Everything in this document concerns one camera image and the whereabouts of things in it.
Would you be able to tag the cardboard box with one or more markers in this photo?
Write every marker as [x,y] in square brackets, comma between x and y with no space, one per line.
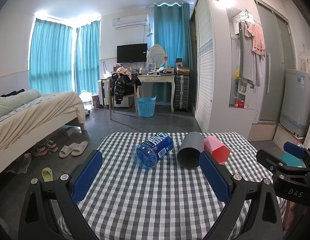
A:
[183,70]

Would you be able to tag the white wardrobe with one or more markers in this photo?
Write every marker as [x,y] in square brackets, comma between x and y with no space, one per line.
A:
[207,80]

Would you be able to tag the clear plastic bag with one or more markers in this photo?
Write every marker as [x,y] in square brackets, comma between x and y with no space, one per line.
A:
[18,163]

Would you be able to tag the white dressing table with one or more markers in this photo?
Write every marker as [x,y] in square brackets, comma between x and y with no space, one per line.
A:
[160,78]

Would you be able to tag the grey suitcase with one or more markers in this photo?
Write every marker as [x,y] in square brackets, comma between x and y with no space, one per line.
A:
[181,93]

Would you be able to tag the black jacket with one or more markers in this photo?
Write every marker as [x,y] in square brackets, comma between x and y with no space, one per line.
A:
[122,86]

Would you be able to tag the white air conditioner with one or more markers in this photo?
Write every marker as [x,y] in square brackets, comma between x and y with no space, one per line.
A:
[130,21]

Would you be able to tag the orange and white clothes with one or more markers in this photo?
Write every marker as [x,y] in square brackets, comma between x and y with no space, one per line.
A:
[123,71]

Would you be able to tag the teal cup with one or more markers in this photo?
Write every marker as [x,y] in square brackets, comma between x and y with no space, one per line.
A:
[291,160]

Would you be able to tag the bed with beige sheet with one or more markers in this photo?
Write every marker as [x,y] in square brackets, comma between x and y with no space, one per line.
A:
[32,120]

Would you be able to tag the pink gift bag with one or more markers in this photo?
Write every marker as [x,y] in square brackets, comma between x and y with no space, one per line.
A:
[96,101]

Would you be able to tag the yellow-green slipper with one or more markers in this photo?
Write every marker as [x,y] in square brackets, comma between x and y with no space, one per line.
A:
[47,175]

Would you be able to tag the blue laundry basket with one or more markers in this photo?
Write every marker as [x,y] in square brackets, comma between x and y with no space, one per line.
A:
[146,107]

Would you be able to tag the red packets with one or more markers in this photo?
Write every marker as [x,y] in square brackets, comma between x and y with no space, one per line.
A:
[240,103]

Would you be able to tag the white washing machine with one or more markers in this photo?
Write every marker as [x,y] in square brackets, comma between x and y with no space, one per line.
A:
[296,100]

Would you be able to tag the pink towel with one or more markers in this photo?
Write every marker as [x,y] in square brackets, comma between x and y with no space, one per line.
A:
[257,41]

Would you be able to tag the teal curtain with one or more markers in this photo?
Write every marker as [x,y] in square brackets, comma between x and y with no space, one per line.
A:
[87,55]
[50,57]
[173,35]

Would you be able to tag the beige slipper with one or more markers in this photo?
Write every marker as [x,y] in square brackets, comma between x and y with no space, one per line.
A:
[67,151]
[80,148]

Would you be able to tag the pale green blanket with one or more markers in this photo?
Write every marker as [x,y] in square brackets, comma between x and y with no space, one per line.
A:
[12,102]

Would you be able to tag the frosted glass door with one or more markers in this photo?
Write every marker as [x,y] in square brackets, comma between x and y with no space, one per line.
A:
[272,67]

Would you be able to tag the grey cup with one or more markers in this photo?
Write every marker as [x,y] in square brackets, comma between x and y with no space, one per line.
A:
[192,142]

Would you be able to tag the oval white mirror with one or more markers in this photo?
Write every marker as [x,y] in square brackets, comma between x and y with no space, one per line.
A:
[156,55]

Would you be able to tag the grey checked tablecloth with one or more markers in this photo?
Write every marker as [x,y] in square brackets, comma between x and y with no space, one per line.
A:
[155,195]

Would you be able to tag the clear water jug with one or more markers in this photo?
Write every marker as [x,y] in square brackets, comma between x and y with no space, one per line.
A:
[86,100]

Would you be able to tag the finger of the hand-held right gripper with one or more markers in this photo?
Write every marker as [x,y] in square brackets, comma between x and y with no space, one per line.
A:
[293,149]
[267,158]

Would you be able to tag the wooden chair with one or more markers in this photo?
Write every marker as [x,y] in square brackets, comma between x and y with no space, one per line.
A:
[125,106]

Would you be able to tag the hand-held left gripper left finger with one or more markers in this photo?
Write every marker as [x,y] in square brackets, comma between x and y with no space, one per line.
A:
[87,176]

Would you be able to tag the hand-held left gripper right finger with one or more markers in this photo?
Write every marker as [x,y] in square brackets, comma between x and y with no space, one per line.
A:
[215,177]

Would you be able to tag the dark cloth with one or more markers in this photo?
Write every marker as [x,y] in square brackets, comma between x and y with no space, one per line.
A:
[12,93]

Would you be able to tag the white suitcase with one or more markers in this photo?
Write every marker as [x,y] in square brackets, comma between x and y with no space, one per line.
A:
[103,93]

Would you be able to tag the grey towel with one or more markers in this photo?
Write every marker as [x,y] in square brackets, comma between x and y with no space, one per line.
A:
[245,60]

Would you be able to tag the white sneaker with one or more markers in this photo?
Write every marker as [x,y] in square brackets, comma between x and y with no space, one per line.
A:
[38,150]
[52,145]

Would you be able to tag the blue plastic bottle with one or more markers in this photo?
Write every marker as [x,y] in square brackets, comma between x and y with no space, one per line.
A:
[155,148]

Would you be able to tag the black television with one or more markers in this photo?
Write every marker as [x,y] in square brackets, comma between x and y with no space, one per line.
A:
[131,53]

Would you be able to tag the person's right hand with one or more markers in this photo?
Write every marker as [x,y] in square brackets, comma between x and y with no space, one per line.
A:
[291,215]

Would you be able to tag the pink hexagonal cup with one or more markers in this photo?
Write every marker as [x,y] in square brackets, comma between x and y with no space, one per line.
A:
[216,148]

